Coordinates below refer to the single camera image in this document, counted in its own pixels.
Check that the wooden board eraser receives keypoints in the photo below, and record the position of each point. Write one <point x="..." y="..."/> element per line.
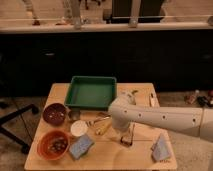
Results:
<point x="127" y="137"/>

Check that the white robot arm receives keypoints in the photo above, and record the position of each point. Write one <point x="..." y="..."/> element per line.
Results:
<point x="195" y="122"/>

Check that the green plastic tray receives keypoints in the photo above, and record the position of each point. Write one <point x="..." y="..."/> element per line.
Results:
<point x="91" y="92"/>

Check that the small metal cup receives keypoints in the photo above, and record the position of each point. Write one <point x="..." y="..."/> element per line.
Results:
<point x="74" y="114"/>

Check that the yellow banana toy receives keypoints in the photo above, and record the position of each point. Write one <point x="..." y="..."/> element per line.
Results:
<point x="103" y="129"/>

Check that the white round lid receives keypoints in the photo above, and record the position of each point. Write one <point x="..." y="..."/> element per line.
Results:
<point x="78" y="128"/>

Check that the dark maroon bowl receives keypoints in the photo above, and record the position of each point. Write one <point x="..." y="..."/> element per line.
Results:
<point x="54" y="114"/>

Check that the blue sponge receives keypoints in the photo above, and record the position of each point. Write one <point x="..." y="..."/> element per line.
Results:
<point x="81" y="146"/>

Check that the orange bowl with contents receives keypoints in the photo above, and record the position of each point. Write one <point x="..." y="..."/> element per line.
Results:
<point x="53" y="145"/>

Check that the light blue folded cloth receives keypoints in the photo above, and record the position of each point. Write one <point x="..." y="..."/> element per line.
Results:
<point x="160" y="150"/>

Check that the black office chair base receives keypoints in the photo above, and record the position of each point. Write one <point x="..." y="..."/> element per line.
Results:
<point x="14" y="131"/>

